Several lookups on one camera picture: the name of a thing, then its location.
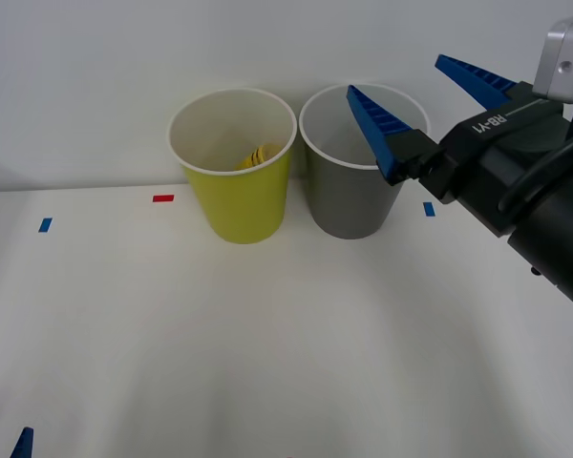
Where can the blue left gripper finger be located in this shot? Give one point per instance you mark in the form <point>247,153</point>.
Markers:
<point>24,446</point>

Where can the yellow plastic bottle black cap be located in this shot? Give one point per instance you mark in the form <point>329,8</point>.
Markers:
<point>259,157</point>

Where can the silver-black right robot arm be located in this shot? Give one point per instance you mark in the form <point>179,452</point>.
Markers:
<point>554,243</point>

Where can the yellow-green plastic waste bin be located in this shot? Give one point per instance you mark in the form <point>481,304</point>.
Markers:
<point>239,210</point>

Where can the grey plastic waste bin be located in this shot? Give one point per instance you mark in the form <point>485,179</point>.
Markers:
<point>348,200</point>

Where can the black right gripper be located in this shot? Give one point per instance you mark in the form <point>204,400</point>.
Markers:
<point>487,162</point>

